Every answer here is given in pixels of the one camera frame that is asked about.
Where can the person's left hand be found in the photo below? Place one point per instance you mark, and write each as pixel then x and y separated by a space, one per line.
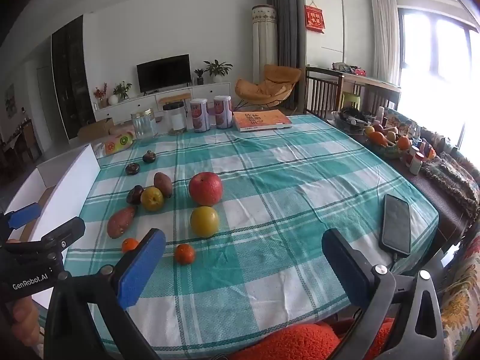
pixel 24 320

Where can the patterned fruit bowl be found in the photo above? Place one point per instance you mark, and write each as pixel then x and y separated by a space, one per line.
pixel 386 148

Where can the orange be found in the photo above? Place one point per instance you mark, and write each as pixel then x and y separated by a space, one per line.
pixel 404 142

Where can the leafy potted plant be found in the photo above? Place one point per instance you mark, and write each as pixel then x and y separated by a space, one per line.
pixel 122 90

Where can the fruit print snack bag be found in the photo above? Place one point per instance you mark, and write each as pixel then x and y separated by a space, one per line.
pixel 118 142

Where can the wooden dining chair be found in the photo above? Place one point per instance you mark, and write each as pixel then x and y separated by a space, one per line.
pixel 22 137

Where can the large potted plant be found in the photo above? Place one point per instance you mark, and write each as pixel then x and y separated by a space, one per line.
pixel 217 69

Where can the orange lounge chair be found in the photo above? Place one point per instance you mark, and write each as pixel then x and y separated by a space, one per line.
pixel 268 86

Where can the grey curtain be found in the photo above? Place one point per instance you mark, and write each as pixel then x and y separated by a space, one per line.
pixel 283 18

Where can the dark glass cabinet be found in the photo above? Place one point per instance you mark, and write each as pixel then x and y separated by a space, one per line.
pixel 71 78

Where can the white pill bottle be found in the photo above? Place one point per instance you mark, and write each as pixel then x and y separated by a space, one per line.
pixel 416 165

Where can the round white vase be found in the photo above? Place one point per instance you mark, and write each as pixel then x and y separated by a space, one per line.
pixel 113 100

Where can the flat screen television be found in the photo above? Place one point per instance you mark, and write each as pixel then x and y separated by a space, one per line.
pixel 163 72

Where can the white curtain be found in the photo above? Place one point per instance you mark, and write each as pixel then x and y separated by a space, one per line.
pixel 384 35

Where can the white cardboard box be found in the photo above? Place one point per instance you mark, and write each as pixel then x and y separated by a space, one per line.
pixel 75 183

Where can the red apple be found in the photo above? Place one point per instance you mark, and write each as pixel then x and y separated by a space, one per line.
pixel 205 188

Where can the pink and white can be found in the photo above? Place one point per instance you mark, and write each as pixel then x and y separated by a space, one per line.
pixel 223 112
pixel 198 115

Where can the dark wooden crib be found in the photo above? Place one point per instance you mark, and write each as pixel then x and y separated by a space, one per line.
pixel 324 92

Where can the clear jar gold lid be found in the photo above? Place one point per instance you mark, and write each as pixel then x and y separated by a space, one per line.
pixel 144 124

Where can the vase with red flowers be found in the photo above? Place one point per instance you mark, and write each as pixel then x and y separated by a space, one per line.
pixel 100 95

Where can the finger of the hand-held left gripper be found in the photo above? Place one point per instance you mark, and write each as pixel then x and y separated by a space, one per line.
pixel 24 215
pixel 67 230

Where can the floral cloth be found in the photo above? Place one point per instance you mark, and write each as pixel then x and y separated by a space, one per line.
pixel 463 292

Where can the small potted plant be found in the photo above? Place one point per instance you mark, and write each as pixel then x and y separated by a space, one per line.
pixel 199 77

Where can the covered standing air conditioner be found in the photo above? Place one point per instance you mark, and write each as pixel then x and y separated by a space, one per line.
pixel 264 45

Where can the red wall hanging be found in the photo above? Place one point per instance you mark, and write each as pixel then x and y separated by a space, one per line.
pixel 314 17

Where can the small tangerine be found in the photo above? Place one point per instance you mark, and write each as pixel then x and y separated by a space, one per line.
pixel 185 254
pixel 129 245

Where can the patterned woven throw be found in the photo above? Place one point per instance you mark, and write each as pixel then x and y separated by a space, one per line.
pixel 453 176

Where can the teal checked tablecloth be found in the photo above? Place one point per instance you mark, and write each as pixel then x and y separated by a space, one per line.
pixel 285 180

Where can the orange fleece clothing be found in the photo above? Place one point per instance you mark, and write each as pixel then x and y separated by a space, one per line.
pixel 296 341

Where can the short sweet potato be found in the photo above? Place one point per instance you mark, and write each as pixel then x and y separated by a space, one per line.
pixel 163 184

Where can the long sweet potato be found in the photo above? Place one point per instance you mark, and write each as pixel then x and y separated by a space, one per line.
pixel 121 222

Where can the black basket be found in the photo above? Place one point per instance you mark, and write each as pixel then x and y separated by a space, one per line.
pixel 350 120

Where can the framed wall picture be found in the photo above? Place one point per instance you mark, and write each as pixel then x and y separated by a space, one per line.
pixel 9 99

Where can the clear jar black lid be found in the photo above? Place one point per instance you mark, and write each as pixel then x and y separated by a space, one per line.
pixel 175 118

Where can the orange book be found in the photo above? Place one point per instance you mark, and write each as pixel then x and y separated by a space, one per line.
pixel 262 120

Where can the white television cabinet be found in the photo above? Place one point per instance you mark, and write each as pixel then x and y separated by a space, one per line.
pixel 150 102

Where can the black smartphone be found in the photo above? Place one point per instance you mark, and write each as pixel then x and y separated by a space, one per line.
pixel 396 225

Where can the wooden stool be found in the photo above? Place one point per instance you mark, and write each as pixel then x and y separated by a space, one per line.
pixel 173 99

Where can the dark brown water chestnut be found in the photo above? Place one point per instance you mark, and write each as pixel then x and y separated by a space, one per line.
pixel 149 156
pixel 132 168
pixel 134 195

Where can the brown cardboard box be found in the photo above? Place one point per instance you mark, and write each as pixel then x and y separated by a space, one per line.
pixel 95 129

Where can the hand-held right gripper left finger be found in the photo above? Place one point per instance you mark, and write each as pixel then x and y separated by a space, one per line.
pixel 142 266

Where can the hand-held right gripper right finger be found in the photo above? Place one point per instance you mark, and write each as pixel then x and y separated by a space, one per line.
pixel 345 266

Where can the green plastic stool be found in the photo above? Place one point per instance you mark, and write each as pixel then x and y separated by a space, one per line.
pixel 350 99

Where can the large window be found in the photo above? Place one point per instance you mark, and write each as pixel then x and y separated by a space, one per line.
pixel 438 67

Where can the yellow plum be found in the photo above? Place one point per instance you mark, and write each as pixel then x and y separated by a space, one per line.
pixel 152 198
pixel 204 221

